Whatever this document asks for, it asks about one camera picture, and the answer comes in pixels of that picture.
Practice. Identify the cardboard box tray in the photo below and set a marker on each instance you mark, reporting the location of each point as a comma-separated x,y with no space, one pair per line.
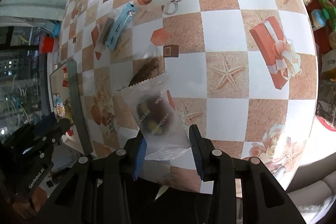
77,137

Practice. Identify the translucent chocolate snack packet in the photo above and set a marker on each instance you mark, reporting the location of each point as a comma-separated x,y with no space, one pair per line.
157,120

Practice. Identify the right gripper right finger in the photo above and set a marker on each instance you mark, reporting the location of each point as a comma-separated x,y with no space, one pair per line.
200,153

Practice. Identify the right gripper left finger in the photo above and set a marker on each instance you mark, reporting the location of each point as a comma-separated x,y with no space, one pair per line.
138,154

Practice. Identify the yellow white chip bag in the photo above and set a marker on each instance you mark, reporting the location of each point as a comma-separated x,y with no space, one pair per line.
62,108

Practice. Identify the clear dried meat packet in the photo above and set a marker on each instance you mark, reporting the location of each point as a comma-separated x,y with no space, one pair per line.
146,65

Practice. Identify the light blue snack packet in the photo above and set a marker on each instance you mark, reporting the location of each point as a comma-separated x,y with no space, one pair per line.
125,17

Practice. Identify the checkered tablecloth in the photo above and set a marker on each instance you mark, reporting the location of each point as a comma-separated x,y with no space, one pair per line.
219,81

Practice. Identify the snack pile basket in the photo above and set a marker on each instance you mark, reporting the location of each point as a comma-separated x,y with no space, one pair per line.
322,18

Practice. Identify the red bucket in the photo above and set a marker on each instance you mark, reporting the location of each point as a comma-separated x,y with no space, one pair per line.
46,44

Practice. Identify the person's left hand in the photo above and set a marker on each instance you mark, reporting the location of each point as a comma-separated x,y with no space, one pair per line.
38,199

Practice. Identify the dark red snack bag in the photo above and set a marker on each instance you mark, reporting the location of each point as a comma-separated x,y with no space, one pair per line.
65,77

